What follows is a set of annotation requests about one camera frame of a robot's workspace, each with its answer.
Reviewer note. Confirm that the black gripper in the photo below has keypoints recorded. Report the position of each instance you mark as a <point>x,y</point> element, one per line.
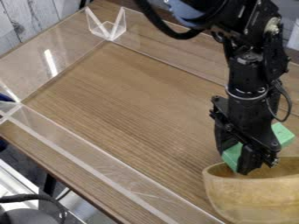
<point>244,122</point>

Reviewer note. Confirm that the green rectangular block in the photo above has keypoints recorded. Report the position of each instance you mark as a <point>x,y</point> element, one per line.
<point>285,134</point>

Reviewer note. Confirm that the light wooden bowl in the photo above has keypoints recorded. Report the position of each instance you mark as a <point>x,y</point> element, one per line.
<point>262,198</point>

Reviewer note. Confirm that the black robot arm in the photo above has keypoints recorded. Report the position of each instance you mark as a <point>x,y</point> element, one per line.
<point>248,26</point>

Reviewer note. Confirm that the black table leg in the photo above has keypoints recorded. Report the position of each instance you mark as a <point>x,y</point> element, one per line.
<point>50,184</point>

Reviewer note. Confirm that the clear acrylic tray wall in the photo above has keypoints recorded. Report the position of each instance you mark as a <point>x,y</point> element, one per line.
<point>109,110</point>

